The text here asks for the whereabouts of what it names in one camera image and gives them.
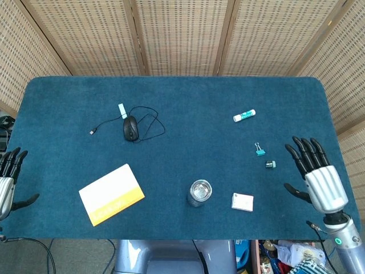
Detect white yellow Lexicon book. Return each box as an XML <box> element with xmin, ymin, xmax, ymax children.
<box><xmin>78</xmin><ymin>163</ymin><xmax>145</xmax><ymax>227</ymax></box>

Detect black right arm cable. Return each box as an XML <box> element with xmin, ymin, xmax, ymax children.
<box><xmin>306</xmin><ymin>220</ymin><xmax>340</xmax><ymax>274</ymax></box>

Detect black mouse cable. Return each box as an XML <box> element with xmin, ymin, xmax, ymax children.
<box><xmin>90</xmin><ymin>106</ymin><xmax>166</xmax><ymax>143</ymax></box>

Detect pile of bags and packages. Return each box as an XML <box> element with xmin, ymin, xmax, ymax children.
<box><xmin>258</xmin><ymin>239</ymin><xmax>337</xmax><ymax>274</ymax></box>

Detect dark equipment with cables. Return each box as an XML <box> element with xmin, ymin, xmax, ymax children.
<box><xmin>0</xmin><ymin>114</ymin><xmax>15</xmax><ymax>152</ymax></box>

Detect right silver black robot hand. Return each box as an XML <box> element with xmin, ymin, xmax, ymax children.
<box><xmin>283</xmin><ymin>136</ymin><xmax>349</xmax><ymax>214</ymax></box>

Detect woven folding screen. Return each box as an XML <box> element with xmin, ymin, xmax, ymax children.
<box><xmin>0</xmin><ymin>0</ymin><xmax>365</xmax><ymax>220</ymax></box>

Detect clear glass jar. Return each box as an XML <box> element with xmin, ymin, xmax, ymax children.
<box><xmin>186</xmin><ymin>179</ymin><xmax>213</xmax><ymax>207</ymax></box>

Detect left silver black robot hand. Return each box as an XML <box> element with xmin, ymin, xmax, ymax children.
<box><xmin>0</xmin><ymin>147</ymin><xmax>40</xmax><ymax>221</ymax></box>

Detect black computer mouse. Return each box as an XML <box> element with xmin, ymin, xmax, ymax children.
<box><xmin>123</xmin><ymin>116</ymin><xmax>140</xmax><ymax>142</ymax></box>

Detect blue table cloth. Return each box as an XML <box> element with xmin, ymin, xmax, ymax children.
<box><xmin>0</xmin><ymin>75</ymin><xmax>360</xmax><ymax>240</ymax></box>

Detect blue box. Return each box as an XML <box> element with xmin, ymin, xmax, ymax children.
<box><xmin>235</xmin><ymin>239</ymin><xmax>252</xmax><ymax>271</ymax></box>

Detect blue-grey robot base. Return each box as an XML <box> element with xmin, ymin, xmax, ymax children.
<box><xmin>113</xmin><ymin>239</ymin><xmax>237</xmax><ymax>274</ymax></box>

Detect pink tissue pack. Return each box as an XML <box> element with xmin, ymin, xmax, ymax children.
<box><xmin>231</xmin><ymin>192</ymin><xmax>254</xmax><ymax>212</ymax></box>

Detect black floor cable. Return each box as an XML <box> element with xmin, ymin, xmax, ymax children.
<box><xmin>0</xmin><ymin>235</ymin><xmax>58</xmax><ymax>274</ymax></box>

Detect white green glue stick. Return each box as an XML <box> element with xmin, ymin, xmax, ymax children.
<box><xmin>233</xmin><ymin>110</ymin><xmax>256</xmax><ymax>123</ymax></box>

